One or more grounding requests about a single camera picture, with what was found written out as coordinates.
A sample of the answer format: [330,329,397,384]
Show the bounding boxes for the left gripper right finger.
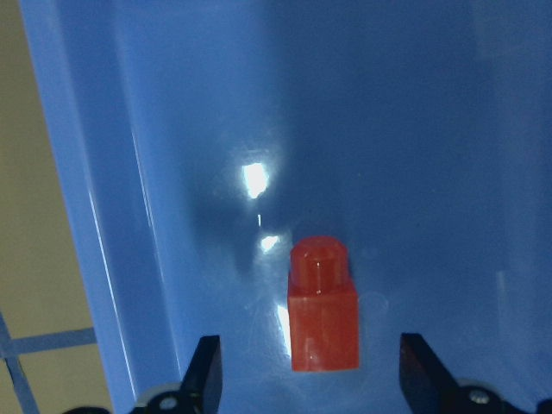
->
[398,333,521,414]

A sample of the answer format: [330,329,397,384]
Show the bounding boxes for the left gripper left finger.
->
[133,336,223,413]

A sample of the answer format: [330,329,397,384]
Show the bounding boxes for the red block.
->
[287,235,360,373]

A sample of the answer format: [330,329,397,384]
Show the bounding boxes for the blue plastic tray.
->
[21,1,551,413]

